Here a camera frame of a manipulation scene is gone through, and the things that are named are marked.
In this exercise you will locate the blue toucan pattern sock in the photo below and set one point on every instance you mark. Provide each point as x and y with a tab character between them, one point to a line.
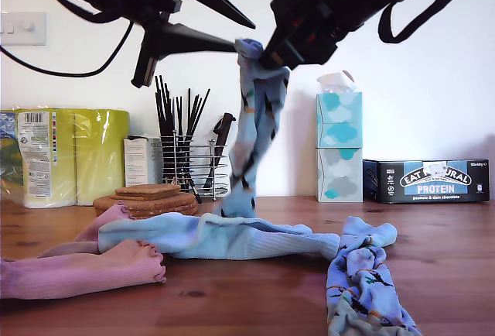
359	274
247	150

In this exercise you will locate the white tissue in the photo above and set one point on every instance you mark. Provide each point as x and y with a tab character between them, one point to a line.
336	80

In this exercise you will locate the black stick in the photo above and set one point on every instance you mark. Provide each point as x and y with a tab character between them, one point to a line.
201	111
163	100
169	107
189	111
181	115
159	100

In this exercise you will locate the blue cloud tissue box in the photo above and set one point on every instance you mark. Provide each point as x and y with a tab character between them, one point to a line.
340	119

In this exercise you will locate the grey cloud tissue box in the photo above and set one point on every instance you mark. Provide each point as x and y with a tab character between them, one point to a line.
340	175

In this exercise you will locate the white printed carton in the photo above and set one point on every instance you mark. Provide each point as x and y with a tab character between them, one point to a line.
135	162

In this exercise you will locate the yellow kitchen roll pack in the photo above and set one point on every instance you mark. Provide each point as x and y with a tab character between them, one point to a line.
96	150

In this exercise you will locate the square cork coaster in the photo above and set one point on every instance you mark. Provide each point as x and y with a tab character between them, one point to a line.
154	197
147	189

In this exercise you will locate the round cork trivet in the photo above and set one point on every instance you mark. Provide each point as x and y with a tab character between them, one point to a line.
174	199
174	214
174	207

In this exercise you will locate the black protein bar box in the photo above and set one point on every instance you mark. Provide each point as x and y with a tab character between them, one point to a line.
437	189

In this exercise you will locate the white light switch plate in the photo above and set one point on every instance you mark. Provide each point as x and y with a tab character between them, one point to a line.
23	28

